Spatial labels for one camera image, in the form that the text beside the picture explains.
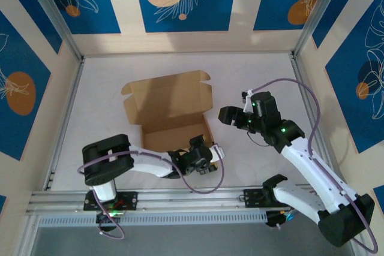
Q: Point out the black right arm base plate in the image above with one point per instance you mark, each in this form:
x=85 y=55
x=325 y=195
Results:
x=250 y=198

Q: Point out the wide aluminium mounting rail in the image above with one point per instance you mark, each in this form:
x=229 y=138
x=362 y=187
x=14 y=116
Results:
x=195 y=199

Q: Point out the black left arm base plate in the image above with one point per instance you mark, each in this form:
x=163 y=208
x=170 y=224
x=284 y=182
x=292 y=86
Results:
x=132 y=200

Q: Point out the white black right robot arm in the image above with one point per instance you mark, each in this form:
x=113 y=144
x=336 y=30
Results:
x=315 y=172

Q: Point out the aluminium frame post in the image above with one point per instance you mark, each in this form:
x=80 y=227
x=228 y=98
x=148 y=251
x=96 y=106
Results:
x=51 y=10
x=318 y=10

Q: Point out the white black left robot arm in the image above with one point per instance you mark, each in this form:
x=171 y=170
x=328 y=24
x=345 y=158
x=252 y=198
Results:
x=105 y=160

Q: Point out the black controller box with LED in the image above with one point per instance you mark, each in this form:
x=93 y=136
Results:
x=274 y=219
x=105 y=221

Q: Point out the brown cardboard paper box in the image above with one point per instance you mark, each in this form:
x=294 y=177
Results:
x=168 y=100

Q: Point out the aluminium frame rail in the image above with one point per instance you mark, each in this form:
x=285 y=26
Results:
x=300 y=82
x=186 y=55
x=64 y=124

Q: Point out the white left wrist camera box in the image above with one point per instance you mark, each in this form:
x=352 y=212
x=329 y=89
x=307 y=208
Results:
x=216 y=151

